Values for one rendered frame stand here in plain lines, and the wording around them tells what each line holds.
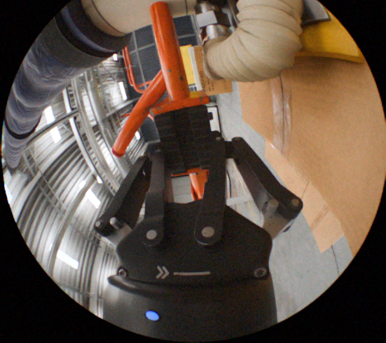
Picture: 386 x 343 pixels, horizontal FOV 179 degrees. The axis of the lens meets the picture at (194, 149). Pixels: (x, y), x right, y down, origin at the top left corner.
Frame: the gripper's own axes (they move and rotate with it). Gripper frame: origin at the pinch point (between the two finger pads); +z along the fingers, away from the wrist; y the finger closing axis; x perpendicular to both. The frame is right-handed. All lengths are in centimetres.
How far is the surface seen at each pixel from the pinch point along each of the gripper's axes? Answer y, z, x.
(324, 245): 53, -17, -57
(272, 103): 13.1, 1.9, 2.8
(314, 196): 53, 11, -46
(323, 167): 13.1, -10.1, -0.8
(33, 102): -27.0, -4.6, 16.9
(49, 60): -14.9, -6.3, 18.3
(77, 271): -522, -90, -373
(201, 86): 10, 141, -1
